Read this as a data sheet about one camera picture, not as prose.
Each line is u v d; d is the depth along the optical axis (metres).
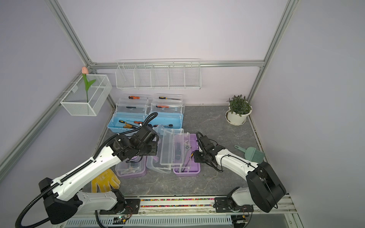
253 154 0.92
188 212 0.74
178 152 0.94
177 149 0.94
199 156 0.78
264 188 0.42
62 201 0.39
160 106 1.10
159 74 1.01
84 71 0.85
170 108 1.13
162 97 1.12
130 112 1.09
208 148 0.68
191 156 0.75
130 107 1.09
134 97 1.12
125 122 1.08
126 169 0.77
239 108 0.98
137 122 1.08
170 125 1.06
